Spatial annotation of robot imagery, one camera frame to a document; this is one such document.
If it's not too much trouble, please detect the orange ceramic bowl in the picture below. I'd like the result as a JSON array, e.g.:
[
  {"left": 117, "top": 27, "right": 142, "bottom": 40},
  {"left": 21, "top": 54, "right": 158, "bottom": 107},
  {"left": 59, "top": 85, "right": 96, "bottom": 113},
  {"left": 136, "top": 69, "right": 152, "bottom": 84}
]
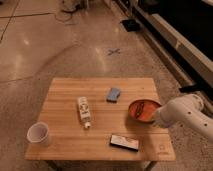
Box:
[{"left": 128, "top": 99, "right": 161, "bottom": 123}]

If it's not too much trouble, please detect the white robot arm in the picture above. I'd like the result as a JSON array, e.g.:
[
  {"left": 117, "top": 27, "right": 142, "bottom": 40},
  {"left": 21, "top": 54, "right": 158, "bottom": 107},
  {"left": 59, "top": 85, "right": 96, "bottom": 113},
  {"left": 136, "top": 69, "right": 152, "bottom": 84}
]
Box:
[{"left": 153, "top": 94, "right": 213, "bottom": 143}]

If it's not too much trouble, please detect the blue sponge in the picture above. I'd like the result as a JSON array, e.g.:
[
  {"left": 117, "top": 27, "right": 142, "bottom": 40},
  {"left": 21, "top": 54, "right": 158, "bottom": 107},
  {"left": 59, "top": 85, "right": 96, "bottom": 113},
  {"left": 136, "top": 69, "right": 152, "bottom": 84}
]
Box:
[{"left": 106, "top": 87, "right": 121, "bottom": 102}]

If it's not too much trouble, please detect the white tube bottle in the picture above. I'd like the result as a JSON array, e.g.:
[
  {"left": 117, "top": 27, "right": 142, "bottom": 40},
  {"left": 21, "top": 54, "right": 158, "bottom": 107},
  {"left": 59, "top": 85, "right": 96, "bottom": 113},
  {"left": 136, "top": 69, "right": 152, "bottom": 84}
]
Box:
[{"left": 77, "top": 97, "right": 91, "bottom": 129}]

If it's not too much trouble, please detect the wooden folding table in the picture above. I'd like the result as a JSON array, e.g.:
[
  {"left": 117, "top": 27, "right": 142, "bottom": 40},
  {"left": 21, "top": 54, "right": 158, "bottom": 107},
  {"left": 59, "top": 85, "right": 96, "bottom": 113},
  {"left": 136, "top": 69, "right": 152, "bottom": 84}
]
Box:
[{"left": 25, "top": 78, "right": 175, "bottom": 162}]

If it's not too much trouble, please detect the black and white box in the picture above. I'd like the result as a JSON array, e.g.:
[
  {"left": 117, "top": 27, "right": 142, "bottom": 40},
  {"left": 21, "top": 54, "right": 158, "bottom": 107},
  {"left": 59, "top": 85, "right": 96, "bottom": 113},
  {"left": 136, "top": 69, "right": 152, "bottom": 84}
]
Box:
[{"left": 110, "top": 134, "right": 139, "bottom": 151}]

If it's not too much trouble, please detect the black floor mat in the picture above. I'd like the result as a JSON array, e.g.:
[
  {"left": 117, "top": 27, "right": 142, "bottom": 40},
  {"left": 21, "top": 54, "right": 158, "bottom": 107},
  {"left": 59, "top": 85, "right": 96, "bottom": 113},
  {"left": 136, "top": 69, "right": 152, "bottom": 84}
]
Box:
[{"left": 121, "top": 19, "right": 140, "bottom": 32}]

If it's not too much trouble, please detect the long white ledge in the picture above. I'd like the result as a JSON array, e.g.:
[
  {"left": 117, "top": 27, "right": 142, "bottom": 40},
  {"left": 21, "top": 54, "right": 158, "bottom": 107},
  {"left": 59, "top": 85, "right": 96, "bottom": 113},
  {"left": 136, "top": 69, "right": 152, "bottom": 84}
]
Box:
[{"left": 117, "top": 0, "right": 213, "bottom": 87}]

